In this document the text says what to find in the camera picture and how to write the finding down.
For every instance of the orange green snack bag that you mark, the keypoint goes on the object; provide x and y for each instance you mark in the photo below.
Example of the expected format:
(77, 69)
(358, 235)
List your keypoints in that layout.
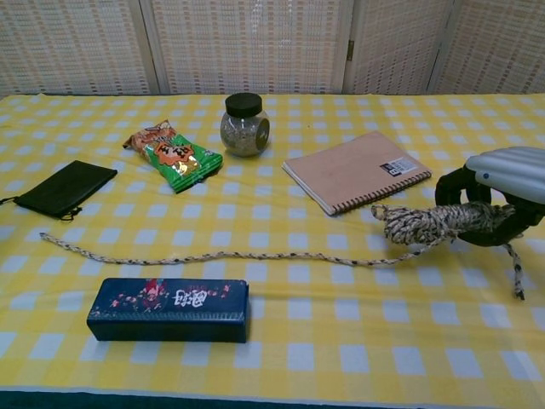
(179, 159)

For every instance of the dark blue printed box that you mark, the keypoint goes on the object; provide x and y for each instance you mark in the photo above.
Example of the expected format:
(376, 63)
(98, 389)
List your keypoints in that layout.
(168, 313)

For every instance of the woven folding screen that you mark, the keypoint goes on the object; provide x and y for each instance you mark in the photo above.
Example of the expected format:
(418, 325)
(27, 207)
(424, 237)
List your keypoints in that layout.
(247, 42)

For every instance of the glass jar black lid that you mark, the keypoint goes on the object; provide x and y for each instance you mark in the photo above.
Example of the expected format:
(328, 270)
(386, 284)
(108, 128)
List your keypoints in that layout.
(242, 132)

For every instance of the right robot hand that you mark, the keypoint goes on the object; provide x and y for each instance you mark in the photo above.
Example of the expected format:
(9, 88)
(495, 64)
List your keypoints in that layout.
(511, 168)

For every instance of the brass screen hinge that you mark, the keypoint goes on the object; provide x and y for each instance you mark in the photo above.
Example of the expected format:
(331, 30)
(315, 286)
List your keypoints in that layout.
(351, 50)

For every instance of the brown spiral notebook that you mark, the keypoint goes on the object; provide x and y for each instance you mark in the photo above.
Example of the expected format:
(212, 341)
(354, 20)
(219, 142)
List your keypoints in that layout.
(353, 170)

